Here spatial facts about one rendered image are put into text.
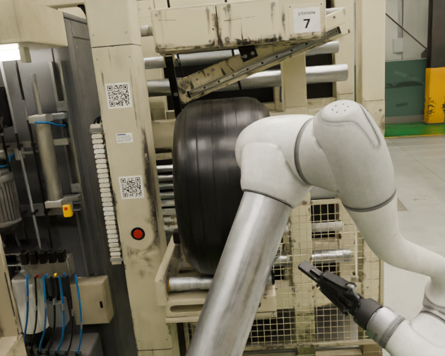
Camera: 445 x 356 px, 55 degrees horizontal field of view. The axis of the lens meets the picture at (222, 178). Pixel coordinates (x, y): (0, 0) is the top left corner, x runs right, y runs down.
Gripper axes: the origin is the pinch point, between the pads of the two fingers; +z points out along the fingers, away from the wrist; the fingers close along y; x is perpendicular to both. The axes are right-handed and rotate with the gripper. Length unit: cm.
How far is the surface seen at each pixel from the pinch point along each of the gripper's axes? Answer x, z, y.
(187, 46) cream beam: 22, 76, -36
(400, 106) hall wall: 775, 359, 476
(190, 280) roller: -21.3, 30.7, 14.0
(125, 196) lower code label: -23, 57, -7
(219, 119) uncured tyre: 4.1, 39.0, -31.0
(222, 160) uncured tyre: -4.2, 29.0, -26.3
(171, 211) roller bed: -1, 73, 28
